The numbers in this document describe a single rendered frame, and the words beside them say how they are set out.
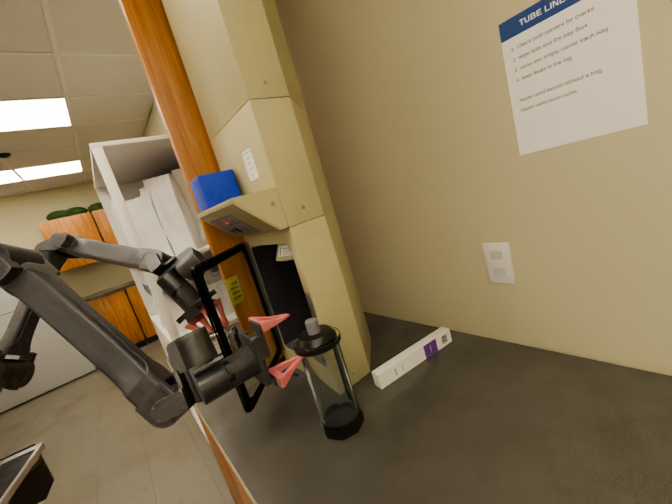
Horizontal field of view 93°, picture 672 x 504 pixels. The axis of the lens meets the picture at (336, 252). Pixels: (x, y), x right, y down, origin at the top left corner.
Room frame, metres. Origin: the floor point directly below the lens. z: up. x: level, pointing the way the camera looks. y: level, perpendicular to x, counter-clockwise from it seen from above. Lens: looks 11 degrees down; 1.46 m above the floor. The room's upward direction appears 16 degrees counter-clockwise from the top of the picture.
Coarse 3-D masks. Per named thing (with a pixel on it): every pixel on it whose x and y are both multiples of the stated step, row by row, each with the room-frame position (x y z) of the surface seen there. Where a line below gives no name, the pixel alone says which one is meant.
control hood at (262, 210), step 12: (264, 192) 0.75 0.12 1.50; (276, 192) 0.77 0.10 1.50; (228, 204) 0.73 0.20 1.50; (240, 204) 0.71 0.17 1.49; (252, 204) 0.73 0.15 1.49; (264, 204) 0.74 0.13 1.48; (276, 204) 0.76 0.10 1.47; (204, 216) 0.91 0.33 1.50; (216, 216) 0.86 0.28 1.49; (240, 216) 0.78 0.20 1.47; (252, 216) 0.74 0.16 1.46; (264, 216) 0.74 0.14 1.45; (276, 216) 0.76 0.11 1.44; (264, 228) 0.79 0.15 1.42; (276, 228) 0.75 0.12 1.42
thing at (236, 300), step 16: (240, 256) 0.96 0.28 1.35; (192, 272) 0.72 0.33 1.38; (208, 272) 0.77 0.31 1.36; (224, 272) 0.84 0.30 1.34; (240, 272) 0.93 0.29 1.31; (208, 288) 0.75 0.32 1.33; (224, 288) 0.81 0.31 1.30; (240, 288) 0.89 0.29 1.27; (256, 288) 0.99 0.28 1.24; (224, 304) 0.79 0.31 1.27; (240, 304) 0.86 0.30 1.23; (256, 304) 0.95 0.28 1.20; (224, 320) 0.76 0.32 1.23; (240, 320) 0.83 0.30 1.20; (272, 336) 0.99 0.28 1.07; (224, 352) 0.72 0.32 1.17; (272, 352) 0.95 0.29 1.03; (256, 384) 0.80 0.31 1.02
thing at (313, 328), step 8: (312, 320) 0.65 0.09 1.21; (312, 328) 0.65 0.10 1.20; (320, 328) 0.67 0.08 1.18; (328, 328) 0.66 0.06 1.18; (304, 336) 0.65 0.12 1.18; (312, 336) 0.64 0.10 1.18; (320, 336) 0.63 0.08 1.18; (328, 336) 0.63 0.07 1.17; (296, 344) 0.65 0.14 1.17; (304, 344) 0.63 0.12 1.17; (312, 344) 0.62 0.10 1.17; (320, 344) 0.62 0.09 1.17
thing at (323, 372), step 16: (336, 336) 0.64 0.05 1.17; (304, 352) 0.61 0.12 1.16; (336, 352) 0.63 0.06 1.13; (304, 368) 0.64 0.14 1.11; (320, 368) 0.61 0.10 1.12; (336, 368) 0.62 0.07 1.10; (320, 384) 0.61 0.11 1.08; (336, 384) 0.62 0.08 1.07; (320, 400) 0.62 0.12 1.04; (336, 400) 0.61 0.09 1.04; (352, 400) 0.63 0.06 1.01; (320, 416) 0.64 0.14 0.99; (336, 416) 0.61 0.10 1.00; (352, 416) 0.62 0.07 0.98
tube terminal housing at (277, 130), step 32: (224, 128) 0.92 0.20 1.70; (256, 128) 0.77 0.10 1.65; (288, 128) 0.81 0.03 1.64; (224, 160) 0.98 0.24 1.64; (256, 160) 0.82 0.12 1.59; (288, 160) 0.80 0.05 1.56; (288, 192) 0.78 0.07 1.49; (320, 192) 0.87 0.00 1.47; (288, 224) 0.77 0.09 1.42; (320, 224) 0.82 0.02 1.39; (320, 256) 0.80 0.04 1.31; (320, 288) 0.79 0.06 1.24; (352, 288) 0.94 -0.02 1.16; (320, 320) 0.77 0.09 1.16; (352, 320) 0.83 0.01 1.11; (288, 352) 0.99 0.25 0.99; (352, 352) 0.81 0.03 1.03; (352, 384) 0.79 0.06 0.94
